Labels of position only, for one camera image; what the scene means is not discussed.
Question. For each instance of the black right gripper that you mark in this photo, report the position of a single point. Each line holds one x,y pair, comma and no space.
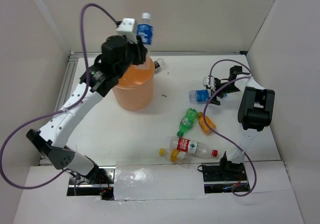
214,100

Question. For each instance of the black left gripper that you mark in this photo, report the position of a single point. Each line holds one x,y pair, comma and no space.
140,49

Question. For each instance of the clear bottle blue label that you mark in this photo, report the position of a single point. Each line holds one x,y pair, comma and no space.
201,96

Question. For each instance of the small blue label bottle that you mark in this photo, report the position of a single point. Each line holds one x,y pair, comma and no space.
145,29

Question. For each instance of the orange juice bottle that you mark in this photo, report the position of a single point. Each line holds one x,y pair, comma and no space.
205,123

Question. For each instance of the clear bottle yellow cap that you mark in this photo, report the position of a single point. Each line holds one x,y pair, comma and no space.
175,156

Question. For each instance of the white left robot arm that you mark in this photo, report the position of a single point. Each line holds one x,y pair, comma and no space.
51,139

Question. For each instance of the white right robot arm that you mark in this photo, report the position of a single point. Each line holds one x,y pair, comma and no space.
254,114

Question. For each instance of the dark bottle behind bin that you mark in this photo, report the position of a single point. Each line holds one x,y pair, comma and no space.
159,65

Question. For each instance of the orange plastic bin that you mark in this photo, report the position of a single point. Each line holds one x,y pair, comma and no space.
135,90

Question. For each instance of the green plastic bottle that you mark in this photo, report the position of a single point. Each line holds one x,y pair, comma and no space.
187,122

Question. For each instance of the clear bottle red label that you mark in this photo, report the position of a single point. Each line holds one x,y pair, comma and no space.
192,148

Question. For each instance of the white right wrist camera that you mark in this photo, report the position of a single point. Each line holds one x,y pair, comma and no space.
209,82

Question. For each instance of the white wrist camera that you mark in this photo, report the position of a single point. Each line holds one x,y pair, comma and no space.
128,27
209,82

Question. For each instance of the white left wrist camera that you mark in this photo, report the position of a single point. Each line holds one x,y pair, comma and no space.
128,27

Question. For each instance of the aluminium frame rail left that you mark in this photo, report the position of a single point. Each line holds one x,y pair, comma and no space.
67,81

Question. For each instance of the aluminium frame rail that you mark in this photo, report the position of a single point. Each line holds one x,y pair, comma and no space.
170,53
67,81

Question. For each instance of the aluminium frame rail back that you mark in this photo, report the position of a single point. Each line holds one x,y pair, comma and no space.
170,53

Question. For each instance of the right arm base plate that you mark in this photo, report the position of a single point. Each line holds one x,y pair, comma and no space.
216,181

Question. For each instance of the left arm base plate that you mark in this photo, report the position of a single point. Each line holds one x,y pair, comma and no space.
102,186

